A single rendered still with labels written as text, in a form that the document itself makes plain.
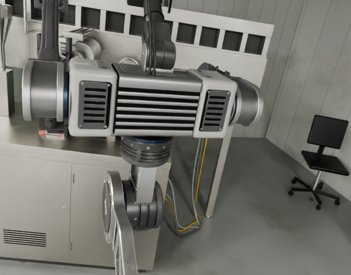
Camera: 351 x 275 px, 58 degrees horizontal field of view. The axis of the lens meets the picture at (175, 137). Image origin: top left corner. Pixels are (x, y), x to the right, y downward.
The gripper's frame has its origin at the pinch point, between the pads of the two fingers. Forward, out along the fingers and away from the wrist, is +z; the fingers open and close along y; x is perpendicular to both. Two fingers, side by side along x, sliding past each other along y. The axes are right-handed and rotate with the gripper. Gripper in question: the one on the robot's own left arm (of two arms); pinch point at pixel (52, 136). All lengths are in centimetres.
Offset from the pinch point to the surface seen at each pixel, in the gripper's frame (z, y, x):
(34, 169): 37.3, 9.5, -4.4
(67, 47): -15.0, -6.3, -44.6
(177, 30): -8, -76, -82
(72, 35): -14, -9, -56
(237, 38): -15, -115, -72
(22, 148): 24.6, 14.6, -10.1
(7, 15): -7, 24, -76
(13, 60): 32, 26, -84
